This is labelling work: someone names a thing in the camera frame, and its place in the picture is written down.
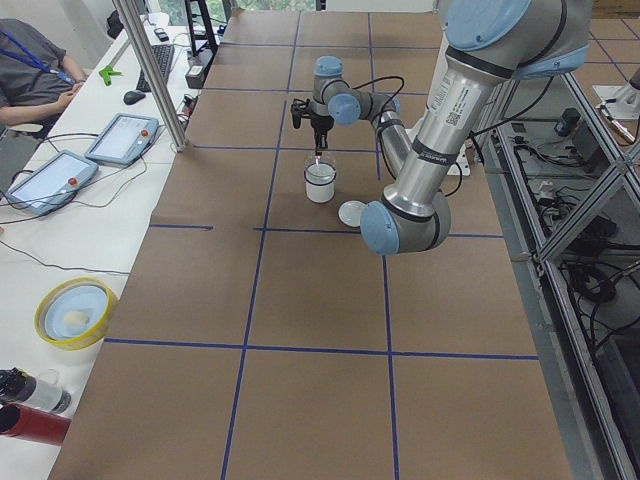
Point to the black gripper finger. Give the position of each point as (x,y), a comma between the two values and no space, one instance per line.
(317,141)
(324,140)

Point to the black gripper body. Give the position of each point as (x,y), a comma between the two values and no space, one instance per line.
(318,123)

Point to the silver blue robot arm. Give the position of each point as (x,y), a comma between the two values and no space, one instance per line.
(489,42)

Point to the white enamel mug blue rim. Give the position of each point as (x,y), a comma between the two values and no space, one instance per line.
(320,194)

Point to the white ceramic lid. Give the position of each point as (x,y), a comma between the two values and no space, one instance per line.
(350,213)

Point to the black computer box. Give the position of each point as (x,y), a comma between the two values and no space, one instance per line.
(198,69)

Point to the black computer mouse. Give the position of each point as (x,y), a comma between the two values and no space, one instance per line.
(133,96)

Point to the far blue teach pendant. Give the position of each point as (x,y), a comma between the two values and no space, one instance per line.
(123,140)

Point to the blue teach pendant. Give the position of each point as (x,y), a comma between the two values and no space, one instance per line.
(123,140)
(52,185)

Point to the green plastic clip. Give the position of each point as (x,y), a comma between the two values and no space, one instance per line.
(107,73)

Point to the near blue teach pendant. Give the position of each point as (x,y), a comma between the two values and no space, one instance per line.
(52,185)

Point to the seated person grey shirt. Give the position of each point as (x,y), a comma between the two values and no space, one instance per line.
(38,78)

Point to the yellow tape roll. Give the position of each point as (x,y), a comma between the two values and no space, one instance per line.
(75,314)

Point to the clear plastic bottle black cap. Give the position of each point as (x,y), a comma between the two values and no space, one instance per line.
(17,386)

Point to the red bottle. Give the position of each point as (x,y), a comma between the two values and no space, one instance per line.
(26,423)

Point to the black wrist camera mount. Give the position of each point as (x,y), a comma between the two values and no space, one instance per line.
(299,110)

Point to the aluminium frame post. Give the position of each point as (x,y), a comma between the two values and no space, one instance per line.
(142,48)

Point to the aluminium side frame rack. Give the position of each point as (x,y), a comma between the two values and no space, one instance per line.
(566,188)

